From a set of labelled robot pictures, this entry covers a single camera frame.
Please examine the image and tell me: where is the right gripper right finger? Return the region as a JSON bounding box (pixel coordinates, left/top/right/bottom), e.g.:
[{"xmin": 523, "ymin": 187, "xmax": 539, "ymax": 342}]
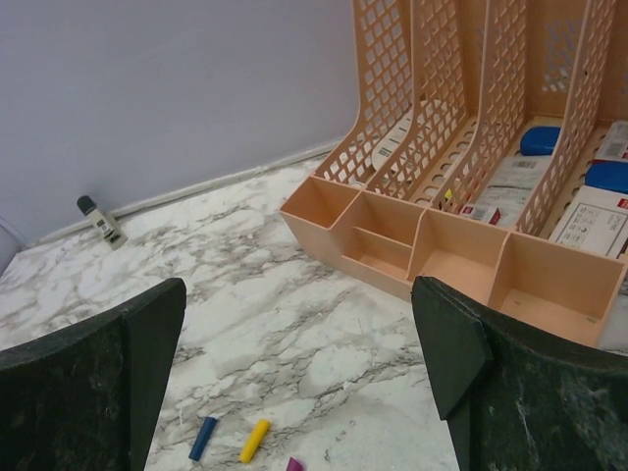
[{"xmin": 411, "ymin": 277, "xmax": 627, "ymax": 470}]

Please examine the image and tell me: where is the purple pen cap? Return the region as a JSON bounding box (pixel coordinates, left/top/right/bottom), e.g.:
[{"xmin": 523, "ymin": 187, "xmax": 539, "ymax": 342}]
[{"xmin": 286, "ymin": 457, "xmax": 304, "ymax": 471}]

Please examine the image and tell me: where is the peach desk file organizer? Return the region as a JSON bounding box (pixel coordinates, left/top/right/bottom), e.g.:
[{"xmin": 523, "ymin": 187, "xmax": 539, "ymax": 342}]
[{"xmin": 281, "ymin": 1, "xmax": 627, "ymax": 346}]

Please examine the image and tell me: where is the grey black stapler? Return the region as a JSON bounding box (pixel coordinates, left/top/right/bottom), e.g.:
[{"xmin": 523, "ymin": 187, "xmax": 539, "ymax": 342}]
[{"xmin": 77, "ymin": 195, "xmax": 128, "ymax": 250}]

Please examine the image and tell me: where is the white red box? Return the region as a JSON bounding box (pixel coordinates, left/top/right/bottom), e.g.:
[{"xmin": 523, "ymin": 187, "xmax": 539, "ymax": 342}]
[{"xmin": 549, "ymin": 185, "xmax": 627, "ymax": 258}]

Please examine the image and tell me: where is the blue pen cap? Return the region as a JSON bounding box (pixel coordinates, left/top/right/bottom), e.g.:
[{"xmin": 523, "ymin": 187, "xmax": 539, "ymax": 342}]
[{"xmin": 188, "ymin": 416, "xmax": 218, "ymax": 462}]

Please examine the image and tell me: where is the blue eraser box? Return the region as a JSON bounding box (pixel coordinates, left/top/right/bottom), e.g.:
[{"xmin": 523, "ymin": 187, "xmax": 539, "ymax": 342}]
[
  {"xmin": 519, "ymin": 126, "xmax": 560, "ymax": 156},
  {"xmin": 584, "ymin": 161, "xmax": 628, "ymax": 194}
]

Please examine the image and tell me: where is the white card packet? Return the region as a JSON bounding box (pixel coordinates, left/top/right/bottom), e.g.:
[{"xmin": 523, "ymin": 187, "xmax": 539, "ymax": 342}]
[{"xmin": 476, "ymin": 156, "xmax": 551, "ymax": 227}]

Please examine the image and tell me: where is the yellow pen cap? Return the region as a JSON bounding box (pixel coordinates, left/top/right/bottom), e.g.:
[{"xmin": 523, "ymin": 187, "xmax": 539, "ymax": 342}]
[{"xmin": 239, "ymin": 419, "xmax": 271, "ymax": 464}]

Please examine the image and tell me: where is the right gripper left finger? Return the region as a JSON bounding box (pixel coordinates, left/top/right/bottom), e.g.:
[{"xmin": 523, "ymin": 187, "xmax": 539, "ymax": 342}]
[{"xmin": 1, "ymin": 278, "xmax": 186, "ymax": 470}]

